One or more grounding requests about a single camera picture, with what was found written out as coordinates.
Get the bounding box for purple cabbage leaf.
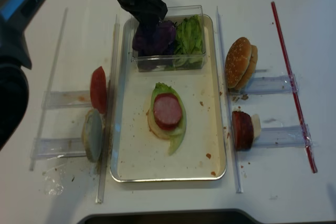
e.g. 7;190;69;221
132;20;176;57

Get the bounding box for black blue robot arm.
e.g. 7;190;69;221
1;0;167;146

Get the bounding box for green lettuce in box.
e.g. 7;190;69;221
165;15;205;70

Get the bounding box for red tomato slice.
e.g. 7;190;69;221
90;66;107;114

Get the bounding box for pink meat slice on tray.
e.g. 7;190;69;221
153;93;182;131

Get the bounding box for green lettuce leaf on tray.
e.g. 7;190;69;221
150;82;186;155

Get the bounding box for stacked red meat slices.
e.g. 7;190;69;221
232;111;254;151

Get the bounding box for white cheese slice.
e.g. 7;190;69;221
251;114;261;140

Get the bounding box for clear plastic box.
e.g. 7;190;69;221
131;5;206;72

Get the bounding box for purple cabbage pile in box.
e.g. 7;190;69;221
132;20;176;71

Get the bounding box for sesame bun top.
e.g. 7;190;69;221
225;37;252;89

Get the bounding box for bun bottom behind sesame bun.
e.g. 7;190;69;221
235;45;258;90

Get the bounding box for clear holder upper left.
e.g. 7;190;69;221
41;91;91;109

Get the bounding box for clear holder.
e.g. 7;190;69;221
240;75;299;95
252;125;312;148
41;91;91;109
30;137;86;159

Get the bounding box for bun half standing left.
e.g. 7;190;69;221
81;109;103;163

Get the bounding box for cream metal tray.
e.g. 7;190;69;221
110;15;227;182

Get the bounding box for clear holder upper right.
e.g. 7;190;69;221
240;75;299;95

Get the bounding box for clear holder lower left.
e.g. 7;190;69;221
30;137;86;159

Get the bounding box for clear holder lower right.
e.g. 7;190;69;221
252;125;312;148

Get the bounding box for red plastic strip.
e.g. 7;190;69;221
271;1;318;174

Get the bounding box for black object bottom edge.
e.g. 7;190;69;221
81;210;259;223

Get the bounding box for clear rail far left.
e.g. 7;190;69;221
29;7;68;172

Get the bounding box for clear rail left of tray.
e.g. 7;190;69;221
96;14;120;204

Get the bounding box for clear rail of tray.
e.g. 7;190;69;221
216;6;244;194
96;14;120;204

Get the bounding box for clear rail right of tray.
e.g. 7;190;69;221
216;6;244;194

